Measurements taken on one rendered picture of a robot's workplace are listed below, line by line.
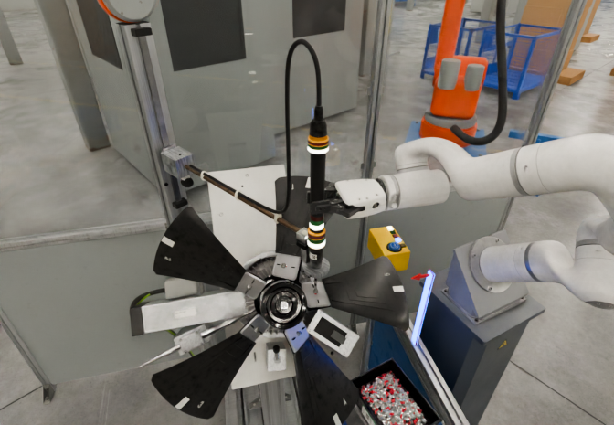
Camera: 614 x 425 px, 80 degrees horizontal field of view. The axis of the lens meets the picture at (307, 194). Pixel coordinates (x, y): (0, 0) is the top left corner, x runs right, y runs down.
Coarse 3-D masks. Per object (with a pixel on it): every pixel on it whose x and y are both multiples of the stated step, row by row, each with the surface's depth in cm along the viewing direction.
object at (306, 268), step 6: (306, 228) 93; (300, 234) 92; (300, 240) 92; (306, 240) 92; (300, 246) 93; (306, 246) 92; (306, 252) 93; (306, 258) 94; (306, 264) 95; (324, 264) 95; (306, 270) 93; (312, 270) 93; (318, 270) 93; (324, 270) 93; (312, 276) 92; (318, 276) 92
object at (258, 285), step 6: (246, 276) 96; (252, 276) 95; (240, 282) 98; (246, 282) 98; (258, 282) 96; (264, 282) 96; (240, 288) 100; (246, 288) 99; (252, 288) 98; (258, 288) 98; (246, 294) 101; (252, 294) 100; (258, 294) 99
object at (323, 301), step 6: (306, 282) 103; (312, 282) 104; (318, 282) 104; (306, 288) 102; (312, 288) 102; (318, 288) 102; (324, 288) 102; (306, 294) 100; (312, 294) 100; (318, 294) 100; (324, 294) 101; (312, 300) 98; (324, 300) 99; (312, 306) 96; (318, 306) 97
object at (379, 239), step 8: (376, 232) 141; (384, 232) 141; (368, 240) 145; (376, 240) 137; (384, 240) 137; (392, 240) 137; (368, 248) 146; (376, 248) 137; (384, 248) 134; (400, 248) 133; (376, 256) 138; (392, 256) 131; (400, 256) 132; (408, 256) 133; (400, 264) 135
